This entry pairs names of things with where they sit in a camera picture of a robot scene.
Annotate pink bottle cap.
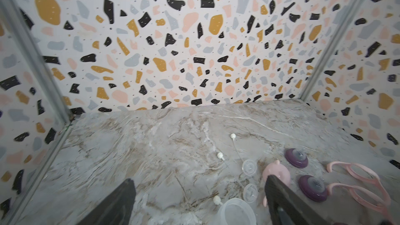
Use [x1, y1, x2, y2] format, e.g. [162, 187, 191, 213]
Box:
[262, 160, 291, 191]

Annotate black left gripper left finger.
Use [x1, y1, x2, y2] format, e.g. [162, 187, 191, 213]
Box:
[78, 179, 136, 225]

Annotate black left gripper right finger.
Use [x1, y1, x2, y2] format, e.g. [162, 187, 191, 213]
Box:
[265, 175, 328, 225]

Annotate purple collar with nipple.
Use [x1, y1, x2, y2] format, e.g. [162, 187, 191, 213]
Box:
[285, 148, 308, 169]
[298, 175, 328, 203]

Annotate clear straw disc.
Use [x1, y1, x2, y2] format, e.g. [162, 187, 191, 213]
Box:
[217, 151, 259, 203]
[213, 195, 223, 205]
[230, 133, 257, 177]

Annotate clear baby bottle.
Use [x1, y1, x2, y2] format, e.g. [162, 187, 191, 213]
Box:
[214, 198, 256, 225]

